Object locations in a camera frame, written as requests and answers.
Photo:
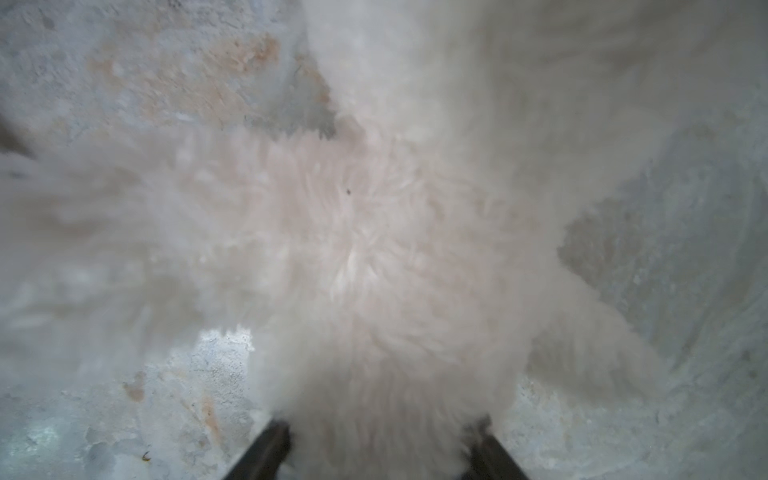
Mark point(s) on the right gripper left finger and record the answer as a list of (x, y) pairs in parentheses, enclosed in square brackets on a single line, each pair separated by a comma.
[(263, 459)]

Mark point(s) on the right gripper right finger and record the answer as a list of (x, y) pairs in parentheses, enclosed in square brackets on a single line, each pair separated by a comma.
[(488, 459)]

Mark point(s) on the white plush teddy bear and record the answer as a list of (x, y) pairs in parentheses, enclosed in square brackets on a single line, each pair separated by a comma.
[(399, 276)]

